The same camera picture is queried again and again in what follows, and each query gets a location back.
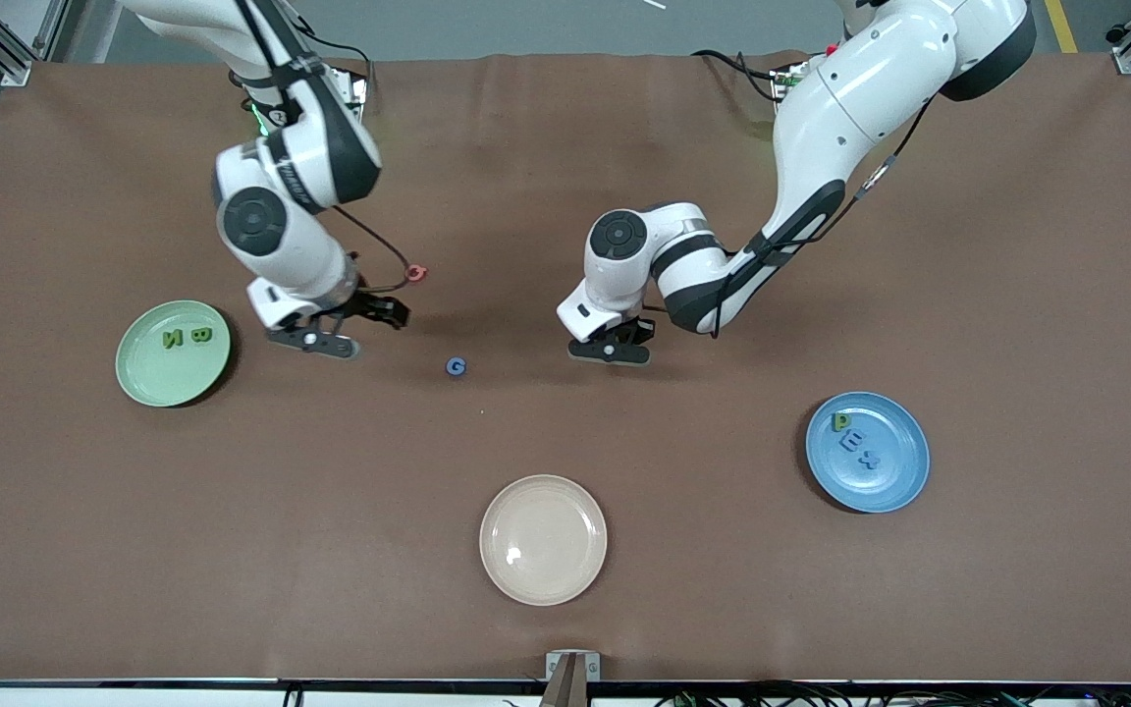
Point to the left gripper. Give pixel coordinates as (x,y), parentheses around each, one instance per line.
(636,331)

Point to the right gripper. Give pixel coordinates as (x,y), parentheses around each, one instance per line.
(366,305)

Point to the red letter Q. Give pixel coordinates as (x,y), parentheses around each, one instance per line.
(409,276)

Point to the blue letter G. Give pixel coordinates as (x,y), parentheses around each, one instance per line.
(450,367)

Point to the green letter B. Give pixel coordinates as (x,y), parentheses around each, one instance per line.
(200,335)

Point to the green letter N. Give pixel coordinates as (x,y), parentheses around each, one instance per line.
(173,340)

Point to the green letter p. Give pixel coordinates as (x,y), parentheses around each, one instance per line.
(836,425)

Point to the blue letter E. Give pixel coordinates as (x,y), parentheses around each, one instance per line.
(855,444)

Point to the blue letter x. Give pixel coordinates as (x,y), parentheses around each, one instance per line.
(871,462)

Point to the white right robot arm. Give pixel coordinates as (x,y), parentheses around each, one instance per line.
(305,260)

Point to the silver arm base box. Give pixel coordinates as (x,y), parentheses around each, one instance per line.
(786,79)
(359,88)

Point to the brown table mat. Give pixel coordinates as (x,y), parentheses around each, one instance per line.
(565,196)

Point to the light green plate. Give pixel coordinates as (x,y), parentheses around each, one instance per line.
(163,378)

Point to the beige plate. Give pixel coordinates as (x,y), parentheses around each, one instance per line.
(543,540)

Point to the blue plate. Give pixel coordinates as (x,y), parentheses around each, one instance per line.
(889,486)

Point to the silver camera mount bracket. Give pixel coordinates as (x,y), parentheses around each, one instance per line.
(553,666)

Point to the grey camera pole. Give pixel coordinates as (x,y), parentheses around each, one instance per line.
(565,692)

